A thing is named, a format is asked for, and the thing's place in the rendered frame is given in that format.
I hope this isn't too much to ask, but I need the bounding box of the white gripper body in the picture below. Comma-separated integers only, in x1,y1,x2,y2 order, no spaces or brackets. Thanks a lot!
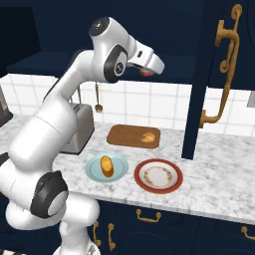
142,49,166,76

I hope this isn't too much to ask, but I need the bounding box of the golden croissant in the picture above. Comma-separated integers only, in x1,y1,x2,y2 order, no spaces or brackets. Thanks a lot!
140,131,156,143

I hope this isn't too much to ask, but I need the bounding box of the wooden cutting board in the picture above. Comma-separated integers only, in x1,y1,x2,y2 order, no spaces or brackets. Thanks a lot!
106,124,162,149

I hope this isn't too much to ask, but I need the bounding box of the navy base cabinet door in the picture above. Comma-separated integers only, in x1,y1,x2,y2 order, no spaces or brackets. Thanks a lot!
99,198,120,255

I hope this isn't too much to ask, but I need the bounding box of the hanging brown fork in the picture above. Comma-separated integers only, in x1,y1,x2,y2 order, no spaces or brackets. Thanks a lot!
94,82,104,115

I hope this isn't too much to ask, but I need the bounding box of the silver toaster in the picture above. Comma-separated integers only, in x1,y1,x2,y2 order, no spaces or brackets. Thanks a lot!
60,102,96,155

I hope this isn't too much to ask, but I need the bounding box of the light blue plate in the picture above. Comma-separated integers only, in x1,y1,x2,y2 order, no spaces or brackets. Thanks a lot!
85,151,129,184

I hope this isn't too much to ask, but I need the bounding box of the red rimmed white plate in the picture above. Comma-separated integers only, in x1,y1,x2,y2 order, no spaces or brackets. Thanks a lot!
132,157,184,195

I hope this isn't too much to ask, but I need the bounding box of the golden bread roll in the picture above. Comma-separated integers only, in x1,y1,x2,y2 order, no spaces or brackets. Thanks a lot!
100,154,116,178

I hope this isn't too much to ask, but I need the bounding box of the navy drawer front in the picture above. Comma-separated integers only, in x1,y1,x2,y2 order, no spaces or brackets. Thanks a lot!
116,200,204,255

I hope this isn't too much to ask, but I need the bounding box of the dark countertop appliance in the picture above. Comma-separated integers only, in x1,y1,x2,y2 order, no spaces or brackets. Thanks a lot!
0,85,15,129

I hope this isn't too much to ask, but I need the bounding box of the navy wall cabinet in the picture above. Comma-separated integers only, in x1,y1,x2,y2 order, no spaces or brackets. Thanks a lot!
5,0,207,86

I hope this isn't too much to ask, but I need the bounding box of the navy wall cabinet door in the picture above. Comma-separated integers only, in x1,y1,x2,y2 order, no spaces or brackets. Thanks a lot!
181,0,255,160

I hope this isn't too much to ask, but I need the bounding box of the ornate gold door handle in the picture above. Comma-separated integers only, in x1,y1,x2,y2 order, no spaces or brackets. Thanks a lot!
198,3,244,129

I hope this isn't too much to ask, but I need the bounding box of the gold drawer handle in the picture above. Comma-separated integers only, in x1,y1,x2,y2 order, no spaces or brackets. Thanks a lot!
240,225,255,241
135,208,163,224

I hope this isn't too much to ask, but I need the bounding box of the gold base cabinet handle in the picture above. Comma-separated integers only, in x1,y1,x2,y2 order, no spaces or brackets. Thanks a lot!
107,222,117,252
92,220,103,249

